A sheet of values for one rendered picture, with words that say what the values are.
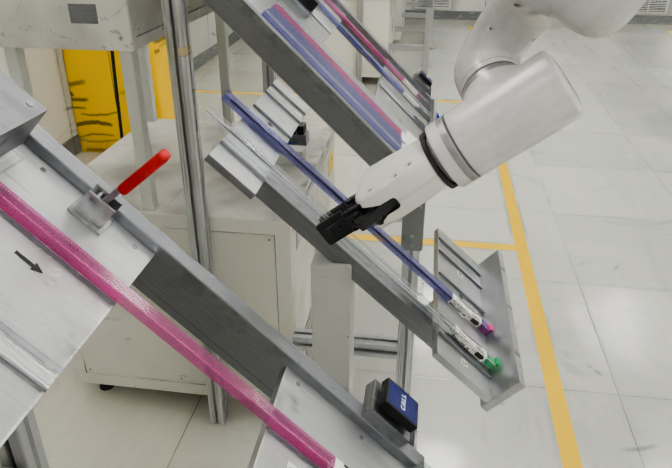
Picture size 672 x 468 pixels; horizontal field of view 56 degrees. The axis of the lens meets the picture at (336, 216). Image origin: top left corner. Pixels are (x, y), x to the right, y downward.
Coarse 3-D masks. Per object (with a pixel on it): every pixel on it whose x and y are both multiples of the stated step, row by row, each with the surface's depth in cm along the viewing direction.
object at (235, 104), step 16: (224, 96) 83; (240, 112) 84; (256, 128) 84; (272, 144) 85; (304, 160) 86; (320, 176) 87; (336, 192) 87; (384, 240) 89; (400, 256) 90; (416, 272) 90; (432, 288) 91
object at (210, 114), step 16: (208, 112) 76; (224, 128) 76; (240, 144) 77; (256, 160) 77; (272, 176) 78; (288, 176) 79; (304, 192) 79; (320, 208) 79; (352, 240) 80; (368, 256) 81; (384, 272) 82; (400, 288) 83; (416, 304) 83; (432, 304) 84; (448, 320) 84
